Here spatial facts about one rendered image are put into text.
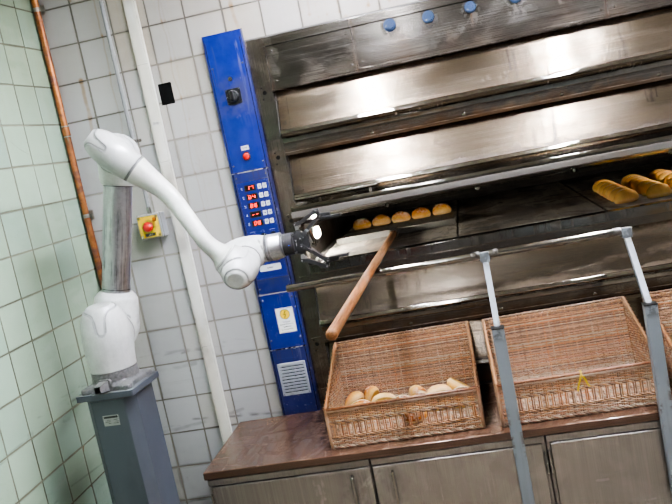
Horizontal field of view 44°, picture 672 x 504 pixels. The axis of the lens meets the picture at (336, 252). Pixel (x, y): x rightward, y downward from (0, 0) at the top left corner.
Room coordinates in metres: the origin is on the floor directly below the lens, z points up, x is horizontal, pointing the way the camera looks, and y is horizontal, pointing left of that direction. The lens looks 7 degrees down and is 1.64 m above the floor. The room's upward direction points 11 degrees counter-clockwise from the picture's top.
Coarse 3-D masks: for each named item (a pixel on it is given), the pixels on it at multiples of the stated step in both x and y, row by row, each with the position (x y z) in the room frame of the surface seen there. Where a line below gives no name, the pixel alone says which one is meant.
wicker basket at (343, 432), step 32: (352, 352) 3.25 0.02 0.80; (384, 352) 3.23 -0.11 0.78; (416, 352) 3.20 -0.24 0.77; (448, 352) 3.17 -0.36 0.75; (352, 384) 3.22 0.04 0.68; (384, 384) 3.20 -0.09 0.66; (416, 384) 3.17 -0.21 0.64; (352, 416) 2.80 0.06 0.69; (384, 416) 2.78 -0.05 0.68; (416, 416) 2.77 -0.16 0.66; (448, 416) 2.75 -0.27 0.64; (480, 416) 2.73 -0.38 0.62
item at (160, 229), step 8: (136, 216) 3.37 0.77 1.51; (144, 216) 3.35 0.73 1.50; (152, 216) 3.35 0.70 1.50; (160, 216) 3.36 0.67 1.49; (152, 224) 3.35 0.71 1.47; (160, 224) 3.34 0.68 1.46; (144, 232) 3.35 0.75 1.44; (152, 232) 3.35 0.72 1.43; (160, 232) 3.34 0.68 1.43; (168, 232) 3.41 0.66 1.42
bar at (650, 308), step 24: (552, 240) 2.79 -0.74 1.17; (576, 240) 2.77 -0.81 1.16; (624, 240) 2.75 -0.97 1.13; (408, 264) 2.88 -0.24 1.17; (432, 264) 2.86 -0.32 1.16; (288, 288) 2.95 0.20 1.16; (648, 312) 2.52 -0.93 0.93; (504, 336) 2.60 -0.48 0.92; (648, 336) 2.53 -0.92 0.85; (504, 360) 2.60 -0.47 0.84; (504, 384) 2.61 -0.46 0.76; (528, 480) 2.60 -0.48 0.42
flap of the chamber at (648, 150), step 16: (656, 144) 2.94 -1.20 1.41; (576, 160) 2.98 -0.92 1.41; (592, 160) 2.97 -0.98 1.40; (608, 160) 3.01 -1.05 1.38; (624, 160) 3.13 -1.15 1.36; (496, 176) 3.03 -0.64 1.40; (512, 176) 3.02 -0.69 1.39; (528, 176) 3.10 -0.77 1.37; (400, 192) 3.10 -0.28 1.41; (416, 192) 3.09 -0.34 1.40; (432, 192) 3.08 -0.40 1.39; (448, 192) 3.20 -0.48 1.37; (320, 208) 3.15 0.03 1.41; (336, 208) 3.14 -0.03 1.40; (352, 208) 3.18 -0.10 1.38; (368, 208) 3.31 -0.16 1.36
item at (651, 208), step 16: (624, 208) 3.12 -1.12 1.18; (640, 208) 3.09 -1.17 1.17; (656, 208) 3.08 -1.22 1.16; (528, 224) 3.21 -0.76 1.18; (544, 224) 3.15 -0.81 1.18; (560, 224) 3.14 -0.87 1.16; (576, 224) 3.13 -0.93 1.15; (592, 224) 3.12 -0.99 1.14; (448, 240) 3.22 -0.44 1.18; (464, 240) 3.21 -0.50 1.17; (480, 240) 3.20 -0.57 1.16; (496, 240) 3.19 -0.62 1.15; (352, 256) 3.31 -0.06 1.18; (368, 256) 3.27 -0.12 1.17; (384, 256) 3.26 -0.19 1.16; (400, 256) 3.25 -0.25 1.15; (320, 272) 3.31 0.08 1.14
